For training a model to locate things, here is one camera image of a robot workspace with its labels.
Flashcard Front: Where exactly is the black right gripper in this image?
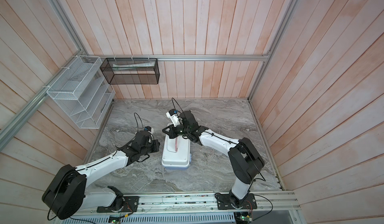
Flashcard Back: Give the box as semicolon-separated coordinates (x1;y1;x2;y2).
163;123;192;139

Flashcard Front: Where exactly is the white blue plastic toolbox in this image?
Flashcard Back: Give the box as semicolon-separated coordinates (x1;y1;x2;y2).
162;135;191;170

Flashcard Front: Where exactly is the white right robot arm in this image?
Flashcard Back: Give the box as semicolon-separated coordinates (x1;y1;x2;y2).
162;109;265;206

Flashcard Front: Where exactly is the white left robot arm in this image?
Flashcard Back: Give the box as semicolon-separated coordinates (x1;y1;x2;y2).
42;126;160;220

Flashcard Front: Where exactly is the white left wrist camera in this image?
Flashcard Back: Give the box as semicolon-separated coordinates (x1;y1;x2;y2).
144;126;154;134

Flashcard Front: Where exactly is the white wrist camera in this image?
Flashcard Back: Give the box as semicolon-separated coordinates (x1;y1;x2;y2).
166;109;181;127
144;126;154;134

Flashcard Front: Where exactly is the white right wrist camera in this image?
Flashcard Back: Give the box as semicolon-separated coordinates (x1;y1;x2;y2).
166;109;181;127

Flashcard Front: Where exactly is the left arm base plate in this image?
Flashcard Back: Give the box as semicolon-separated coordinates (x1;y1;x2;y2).
97;196;140;213

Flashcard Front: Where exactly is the black mesh wall basket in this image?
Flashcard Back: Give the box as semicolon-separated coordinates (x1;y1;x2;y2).
101;57;160;85

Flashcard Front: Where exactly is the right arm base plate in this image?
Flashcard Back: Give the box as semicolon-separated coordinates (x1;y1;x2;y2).
215;193;257;210

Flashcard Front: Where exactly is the white wire mesh shelf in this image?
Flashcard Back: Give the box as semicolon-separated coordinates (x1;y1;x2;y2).
47;56;115;129

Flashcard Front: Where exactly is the aluminium front rail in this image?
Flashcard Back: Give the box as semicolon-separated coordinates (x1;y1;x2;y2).
74;191;301;216

